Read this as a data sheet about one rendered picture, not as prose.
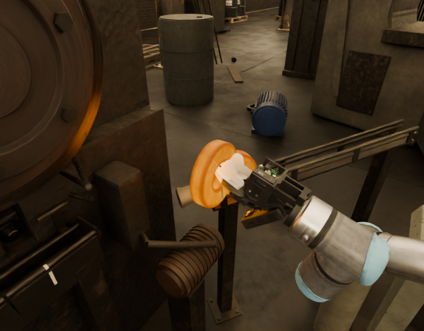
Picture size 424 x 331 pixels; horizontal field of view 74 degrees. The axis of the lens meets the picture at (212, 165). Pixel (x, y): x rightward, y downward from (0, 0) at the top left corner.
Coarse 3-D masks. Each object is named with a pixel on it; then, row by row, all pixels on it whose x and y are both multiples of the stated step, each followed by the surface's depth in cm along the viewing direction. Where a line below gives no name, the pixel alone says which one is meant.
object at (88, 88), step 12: (72, 0) 44; (72, 12) 44; (84, 24) 46; (84, 36) 47; (84, 48) 48; (84, 96) 50; (84, 108) 51; (72, 132) 51; (60, 144) 49; (48, 156) 48; (36, 168) 47; (12, 180) 44; (24, 180) 46; (0, 192) 44
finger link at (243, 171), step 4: (232, 156) 62; (236, 156) 61; (240, 156) 61; (232, 160) 62; (236, 160) 61; (240, 160) 61; (220, 164) 63; (236, 164) 62; (240, 164) 61; (236, 168) 62; (240, 168) 62; (244, 168) 61; (248, 168) 61; (236, 172) 62; (240, 172) 63; (244, 172) 62; (248, 172) 61; (240, 176) 62; (244, 176) 62; (248, 176) 62; (244, 180) 62
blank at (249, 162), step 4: (236, 152) 81; (240, 152) 82; (244, 152) 83; (244, 156) 81; (248, 156) 82; (244, 160) 82; (248, 160) 83; (252, 160) 83; (244, 164) 83; (248, 164) 83; (252, 164) 84; (252, 168) 85
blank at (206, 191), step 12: (216, 144) 60; (228, 144) 63; (204, 156) 58; (216, 156) 59; (228, 156) 64; (204, 168) 57; (216, 168) 61; (192, 180) 59; (204, 180) 58; (216, 180) 68; (192, 192) 60; (204, 192) 59; (216, 192) 64; (204, 204) 61; (216, 204) 66
